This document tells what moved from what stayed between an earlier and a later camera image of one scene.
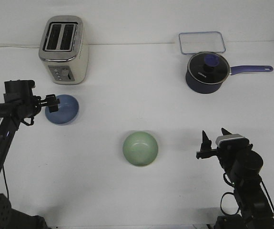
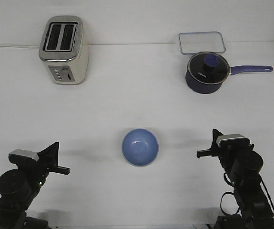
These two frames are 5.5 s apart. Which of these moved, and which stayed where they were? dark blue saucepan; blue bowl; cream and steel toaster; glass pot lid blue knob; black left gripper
Moved: blue bowl; black left gripper
Stayed: glass pot lid blue knob; cream and steel toaster; dark blue saucepan
